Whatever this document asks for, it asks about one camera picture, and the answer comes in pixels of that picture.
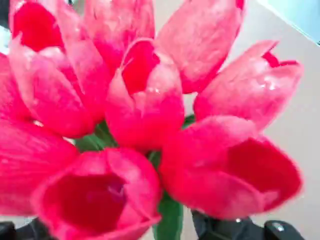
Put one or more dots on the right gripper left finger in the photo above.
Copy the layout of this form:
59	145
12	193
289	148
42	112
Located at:
30	231

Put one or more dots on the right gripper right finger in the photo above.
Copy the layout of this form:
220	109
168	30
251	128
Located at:
220	230

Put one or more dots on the red tulip bouquet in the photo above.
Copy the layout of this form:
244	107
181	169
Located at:
142	112

